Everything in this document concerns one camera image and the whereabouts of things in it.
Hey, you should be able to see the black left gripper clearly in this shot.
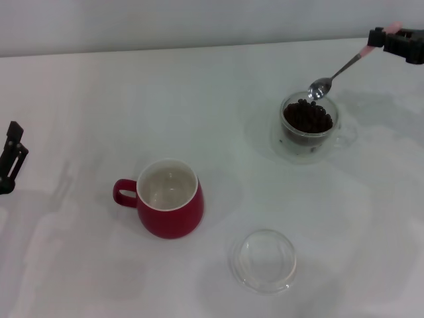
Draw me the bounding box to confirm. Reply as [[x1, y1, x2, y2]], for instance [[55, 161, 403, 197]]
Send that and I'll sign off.
[[0, 121, 30, 195]]

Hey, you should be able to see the pink-handled metal spoon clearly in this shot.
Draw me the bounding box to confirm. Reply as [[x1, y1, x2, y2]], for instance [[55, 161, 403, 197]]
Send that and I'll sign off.
[[307, 21, 403, 101]]

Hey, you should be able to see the red ceramic mug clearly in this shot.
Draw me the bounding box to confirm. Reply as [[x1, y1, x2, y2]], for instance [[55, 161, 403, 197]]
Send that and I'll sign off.
[[112, 158, 205, 240]]

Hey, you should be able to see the pile of coffee beans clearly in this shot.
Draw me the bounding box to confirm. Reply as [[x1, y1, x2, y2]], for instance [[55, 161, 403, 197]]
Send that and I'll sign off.
[[282, 98, 334, 146]]

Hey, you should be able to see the clear double-walled glass cup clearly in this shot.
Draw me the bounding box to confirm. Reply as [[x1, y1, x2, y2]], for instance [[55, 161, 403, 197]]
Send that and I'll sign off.
[[270, 91, 359, 166]]

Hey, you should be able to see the clear round glass dish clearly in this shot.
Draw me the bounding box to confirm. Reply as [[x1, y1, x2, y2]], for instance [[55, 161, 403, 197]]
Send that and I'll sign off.
[[231, 228, 297, 294]]

